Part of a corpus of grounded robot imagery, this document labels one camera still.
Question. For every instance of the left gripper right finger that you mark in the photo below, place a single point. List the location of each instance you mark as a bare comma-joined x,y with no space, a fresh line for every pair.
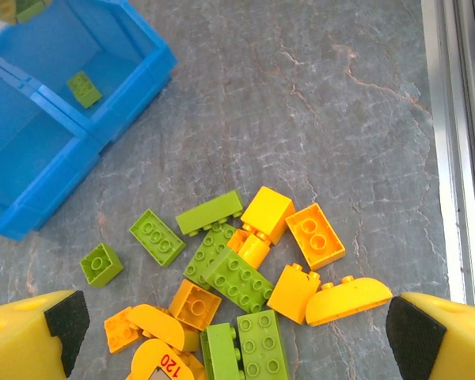
455,344

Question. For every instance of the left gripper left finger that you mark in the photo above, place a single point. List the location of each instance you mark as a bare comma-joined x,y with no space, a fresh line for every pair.
20,340

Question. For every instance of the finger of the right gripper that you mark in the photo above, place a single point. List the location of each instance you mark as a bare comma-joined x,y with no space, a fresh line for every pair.
6,10

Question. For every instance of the small green square brick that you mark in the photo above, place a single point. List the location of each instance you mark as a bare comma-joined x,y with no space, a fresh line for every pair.
101,264

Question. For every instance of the yellow half-round brick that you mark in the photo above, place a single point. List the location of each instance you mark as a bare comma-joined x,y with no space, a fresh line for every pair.
348,302
162,324

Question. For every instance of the yellow brick printed 120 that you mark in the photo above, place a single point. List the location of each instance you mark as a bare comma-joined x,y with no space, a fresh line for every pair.
154,356

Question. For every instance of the small yellow square brick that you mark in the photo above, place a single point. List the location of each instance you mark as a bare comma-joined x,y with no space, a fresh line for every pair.
194,305

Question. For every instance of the blue plastic bin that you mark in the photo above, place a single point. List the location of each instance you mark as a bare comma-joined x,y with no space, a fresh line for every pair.
23,150
63,39

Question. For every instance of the aluminium table rail with mounts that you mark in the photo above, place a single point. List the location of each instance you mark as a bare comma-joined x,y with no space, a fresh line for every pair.
451,158

